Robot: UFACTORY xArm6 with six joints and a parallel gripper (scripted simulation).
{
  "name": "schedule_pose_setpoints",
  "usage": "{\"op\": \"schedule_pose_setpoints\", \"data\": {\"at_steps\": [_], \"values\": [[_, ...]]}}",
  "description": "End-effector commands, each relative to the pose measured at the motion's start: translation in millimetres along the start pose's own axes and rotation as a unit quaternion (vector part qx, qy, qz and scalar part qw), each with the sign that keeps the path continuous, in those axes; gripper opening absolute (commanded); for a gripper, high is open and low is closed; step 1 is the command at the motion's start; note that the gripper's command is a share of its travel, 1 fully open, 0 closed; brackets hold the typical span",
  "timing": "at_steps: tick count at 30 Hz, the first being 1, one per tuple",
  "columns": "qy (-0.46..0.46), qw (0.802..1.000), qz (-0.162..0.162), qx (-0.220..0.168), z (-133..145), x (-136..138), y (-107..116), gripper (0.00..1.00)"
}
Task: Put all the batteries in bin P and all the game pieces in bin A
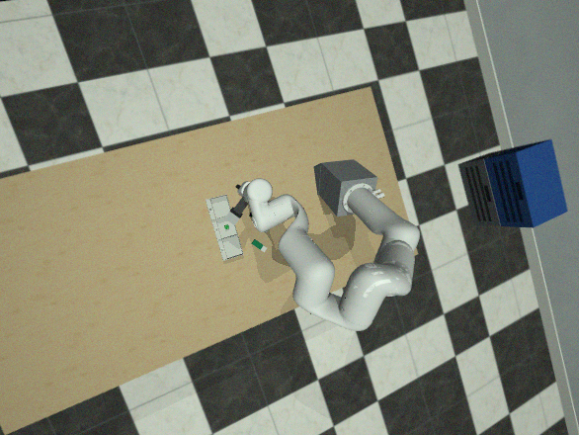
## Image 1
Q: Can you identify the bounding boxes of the grey rack of three bins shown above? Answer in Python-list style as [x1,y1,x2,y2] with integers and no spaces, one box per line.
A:
[206,195,243,261]

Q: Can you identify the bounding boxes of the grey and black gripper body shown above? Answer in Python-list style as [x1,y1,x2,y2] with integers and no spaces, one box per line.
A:
[237,181,250,198]

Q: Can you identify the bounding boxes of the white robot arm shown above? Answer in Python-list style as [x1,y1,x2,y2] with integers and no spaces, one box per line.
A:
[225,178,420,331]

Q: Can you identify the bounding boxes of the green and white eraser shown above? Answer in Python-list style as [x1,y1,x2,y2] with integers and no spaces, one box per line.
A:
[252,239,267,252]

